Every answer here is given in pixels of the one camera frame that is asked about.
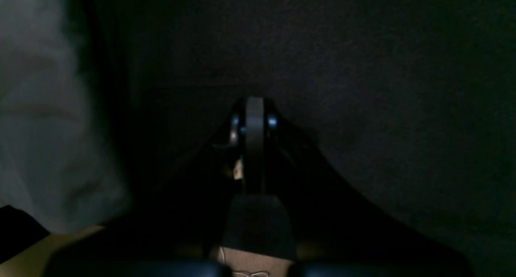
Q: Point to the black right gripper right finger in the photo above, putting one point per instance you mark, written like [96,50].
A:
[324,208]

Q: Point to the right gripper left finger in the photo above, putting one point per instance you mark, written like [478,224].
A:
[185,217]

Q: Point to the grey T-shirt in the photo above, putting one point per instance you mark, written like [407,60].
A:
[57,157]

